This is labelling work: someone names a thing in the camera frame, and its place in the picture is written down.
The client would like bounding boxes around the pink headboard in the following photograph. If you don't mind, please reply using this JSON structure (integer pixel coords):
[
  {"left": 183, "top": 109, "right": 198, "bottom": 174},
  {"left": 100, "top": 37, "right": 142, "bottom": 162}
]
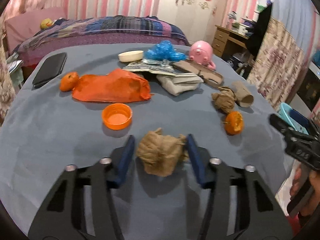
[{"left": 4, "top": 7, "right": 67, "bottom": 54}]

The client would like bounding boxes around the wooden desk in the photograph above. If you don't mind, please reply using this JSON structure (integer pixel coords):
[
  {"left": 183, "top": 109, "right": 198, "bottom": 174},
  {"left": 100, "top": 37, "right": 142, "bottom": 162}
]
[{"left": 212, "top": 25, "right": 248, "bottom": 58}]

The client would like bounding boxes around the blue plastic bag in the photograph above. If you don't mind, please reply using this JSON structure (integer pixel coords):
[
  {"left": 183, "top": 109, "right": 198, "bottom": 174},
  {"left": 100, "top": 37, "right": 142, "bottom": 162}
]
[{"left": 144, "top": 40, "right": 187, "bottom": 62}]

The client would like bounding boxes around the pink pig mug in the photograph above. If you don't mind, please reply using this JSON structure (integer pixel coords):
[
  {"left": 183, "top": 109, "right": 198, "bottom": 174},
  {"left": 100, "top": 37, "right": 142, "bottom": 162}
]
[{"left": 189, "top": 41, "right": 216, "bottom": 70}]

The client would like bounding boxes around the desk lamp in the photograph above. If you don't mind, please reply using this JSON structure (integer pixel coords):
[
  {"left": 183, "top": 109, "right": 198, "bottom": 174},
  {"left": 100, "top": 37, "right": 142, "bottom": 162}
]
[{"left": 226, "top": 11, "right": 237, "bottom": 29}]

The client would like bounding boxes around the grey blue table cloth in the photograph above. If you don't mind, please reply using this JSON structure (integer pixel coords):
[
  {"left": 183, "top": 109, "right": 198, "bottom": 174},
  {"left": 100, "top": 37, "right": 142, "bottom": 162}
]
[{"left": 0, "top": 42, "right": 295, "bottom": 240}]

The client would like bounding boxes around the small side stool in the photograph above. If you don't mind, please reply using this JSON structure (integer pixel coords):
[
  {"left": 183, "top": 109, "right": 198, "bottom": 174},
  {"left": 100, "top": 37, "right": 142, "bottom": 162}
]
[{"left": 7, "top": 53, "right": 24, "bottom": 93}]

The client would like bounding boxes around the half peeled mandarin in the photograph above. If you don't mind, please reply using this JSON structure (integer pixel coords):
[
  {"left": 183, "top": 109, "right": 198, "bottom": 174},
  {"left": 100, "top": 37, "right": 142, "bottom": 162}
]
[{"left": 223, "top": 111, "right": 244, "bottom": 135}]

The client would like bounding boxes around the orange plastic bag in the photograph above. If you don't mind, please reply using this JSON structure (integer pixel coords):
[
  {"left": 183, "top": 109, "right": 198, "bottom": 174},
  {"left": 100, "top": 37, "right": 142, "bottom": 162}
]
[{"left": 72, "top": 68, "right": 152, "bottom": 103}]

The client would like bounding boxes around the bed with plaid quilt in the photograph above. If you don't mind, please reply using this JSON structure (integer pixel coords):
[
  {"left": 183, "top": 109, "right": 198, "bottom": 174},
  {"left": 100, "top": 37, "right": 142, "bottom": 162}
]
[{"left": 14, "top": 15, "right": 190, "bottom": 67}]

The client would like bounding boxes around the white wardrobe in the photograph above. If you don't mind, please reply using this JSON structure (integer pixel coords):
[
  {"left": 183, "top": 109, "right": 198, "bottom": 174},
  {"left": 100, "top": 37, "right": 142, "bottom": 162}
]
[{"left": 157, "top": 0, "right": 227, "bottom": 44}]

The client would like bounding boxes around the black white water dispenser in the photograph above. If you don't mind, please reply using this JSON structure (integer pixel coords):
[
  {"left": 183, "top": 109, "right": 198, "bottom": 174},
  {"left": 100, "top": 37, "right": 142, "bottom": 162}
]
[{"left": 290, "top": 61, "right": 320, "bottom": 117}]

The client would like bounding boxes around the yellow plush duck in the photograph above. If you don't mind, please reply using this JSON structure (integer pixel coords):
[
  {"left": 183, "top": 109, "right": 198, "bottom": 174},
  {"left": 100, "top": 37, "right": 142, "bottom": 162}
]
[{"left": 40, "top": 18, "right": 54, "bottom": 30}]

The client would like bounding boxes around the black phone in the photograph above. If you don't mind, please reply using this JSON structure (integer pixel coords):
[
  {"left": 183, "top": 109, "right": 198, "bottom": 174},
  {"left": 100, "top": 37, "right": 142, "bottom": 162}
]
[{"left": 33, "top": 53, "right": 67, "bottom": 88}]

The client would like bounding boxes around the blue plastic waste basket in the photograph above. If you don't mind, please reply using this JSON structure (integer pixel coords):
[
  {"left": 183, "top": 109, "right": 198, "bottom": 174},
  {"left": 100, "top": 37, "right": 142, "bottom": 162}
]
[{"left": 278, "top": 102, "right": 309, "bottom": 135}]

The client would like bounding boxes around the orange plastic cap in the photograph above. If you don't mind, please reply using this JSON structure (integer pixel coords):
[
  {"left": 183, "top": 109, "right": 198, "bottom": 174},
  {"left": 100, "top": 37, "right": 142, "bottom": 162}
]
[{"left": 101, "top": 103, "right": 133, "bottom": 131}]

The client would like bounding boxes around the floral curtain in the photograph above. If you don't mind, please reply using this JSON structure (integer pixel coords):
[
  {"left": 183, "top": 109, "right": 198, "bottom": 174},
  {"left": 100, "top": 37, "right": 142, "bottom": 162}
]
[{"left": 247, "top": 18, "right": 304, "bottom": 110}]

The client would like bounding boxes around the brown paper ball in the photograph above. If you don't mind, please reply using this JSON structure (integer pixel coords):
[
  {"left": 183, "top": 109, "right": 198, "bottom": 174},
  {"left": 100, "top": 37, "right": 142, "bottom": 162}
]
[{"left": 136, "top": 128, "right": 189, "bottom": 177}]

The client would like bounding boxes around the cardboard toilet roll tube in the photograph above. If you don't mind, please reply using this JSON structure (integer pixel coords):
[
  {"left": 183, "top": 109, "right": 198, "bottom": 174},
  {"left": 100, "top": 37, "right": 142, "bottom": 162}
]
[{"left": 231, "top": 81, "right": 254, "bottom": 108}]

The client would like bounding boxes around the whole mandarin orange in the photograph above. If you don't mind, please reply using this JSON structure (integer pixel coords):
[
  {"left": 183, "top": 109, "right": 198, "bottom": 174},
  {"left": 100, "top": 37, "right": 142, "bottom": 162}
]
[{"left": 59, "top": 72, "right": 79, "bottom": 92}]

